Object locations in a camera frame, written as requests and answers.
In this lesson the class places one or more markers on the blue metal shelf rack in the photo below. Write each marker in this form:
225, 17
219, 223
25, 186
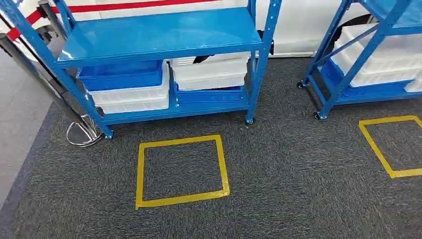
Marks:
158, 33
376, 99

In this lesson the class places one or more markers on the red barrier belt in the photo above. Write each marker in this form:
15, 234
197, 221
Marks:
24, 26
132, 5

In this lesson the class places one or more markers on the white car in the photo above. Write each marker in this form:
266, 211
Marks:
296, 26

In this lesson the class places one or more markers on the yellow floor tape square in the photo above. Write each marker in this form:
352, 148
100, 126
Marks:
181, 141
389, 119

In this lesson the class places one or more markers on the black stanchion post chrome base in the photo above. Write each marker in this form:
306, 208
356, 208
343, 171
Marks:
19, 56

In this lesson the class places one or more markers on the black stanchion post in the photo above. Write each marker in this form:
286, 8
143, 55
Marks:
49, 13

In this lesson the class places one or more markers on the white plastic crate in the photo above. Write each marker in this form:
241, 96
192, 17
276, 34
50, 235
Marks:
415, 84
395, 66
132, 99
211, 77

